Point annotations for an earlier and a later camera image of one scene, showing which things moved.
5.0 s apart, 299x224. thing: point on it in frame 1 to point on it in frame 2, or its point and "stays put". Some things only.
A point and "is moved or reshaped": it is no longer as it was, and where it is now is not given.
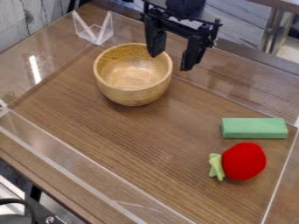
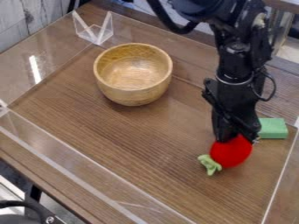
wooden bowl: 132,78 stays put
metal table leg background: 276,31 stays put
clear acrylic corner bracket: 93,33 stays put
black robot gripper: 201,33 to 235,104
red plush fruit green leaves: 239,163 is moved or reshaped
